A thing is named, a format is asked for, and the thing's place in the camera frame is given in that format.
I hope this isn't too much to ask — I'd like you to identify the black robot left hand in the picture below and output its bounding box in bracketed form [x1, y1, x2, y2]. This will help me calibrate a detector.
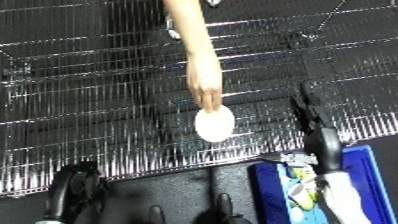
[44, 160, 112, 223]

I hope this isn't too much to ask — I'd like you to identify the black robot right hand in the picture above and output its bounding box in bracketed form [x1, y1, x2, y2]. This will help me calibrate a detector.
[287, 80, 347, 176]

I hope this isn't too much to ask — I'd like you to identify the person's hand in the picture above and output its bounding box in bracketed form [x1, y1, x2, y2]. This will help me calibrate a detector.
[184, 62, 226, 114]

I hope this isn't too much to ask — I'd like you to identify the white paper cup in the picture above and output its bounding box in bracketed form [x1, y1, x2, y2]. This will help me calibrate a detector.
[191, 104, 239, 144]

